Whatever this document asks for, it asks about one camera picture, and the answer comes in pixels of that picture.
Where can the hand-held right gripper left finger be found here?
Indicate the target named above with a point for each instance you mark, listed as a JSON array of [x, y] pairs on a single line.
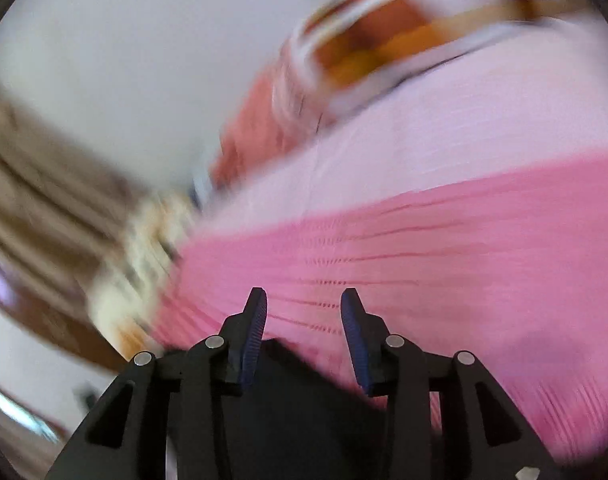
[[254, 330]]

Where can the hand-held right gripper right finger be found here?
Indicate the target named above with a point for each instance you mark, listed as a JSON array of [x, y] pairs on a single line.
[[356, 335]]

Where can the black pants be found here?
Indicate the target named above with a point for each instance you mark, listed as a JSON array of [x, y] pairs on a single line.
[[304, 410]]

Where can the pink checked blanket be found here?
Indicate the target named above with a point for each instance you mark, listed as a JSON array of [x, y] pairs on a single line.
[[433, 260]]

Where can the floral pillow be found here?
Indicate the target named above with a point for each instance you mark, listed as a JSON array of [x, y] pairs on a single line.
[[144, 260]]

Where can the brown wooden board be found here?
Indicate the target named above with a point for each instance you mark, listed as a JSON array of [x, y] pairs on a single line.
[[39, 320]]

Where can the beige patterned curtain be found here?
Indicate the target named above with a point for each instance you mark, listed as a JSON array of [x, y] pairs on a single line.
[[44, 195]]

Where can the orange checked pillow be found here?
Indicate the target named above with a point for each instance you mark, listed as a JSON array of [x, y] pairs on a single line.
[[364, 45]]

